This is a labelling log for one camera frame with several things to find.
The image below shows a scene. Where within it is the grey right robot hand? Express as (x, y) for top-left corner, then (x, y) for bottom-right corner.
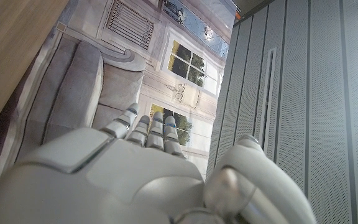
(0, 103), (318, 224)

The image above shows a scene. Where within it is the printed living room backdrop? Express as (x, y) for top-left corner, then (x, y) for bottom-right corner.
(0, 0), (239, 194)

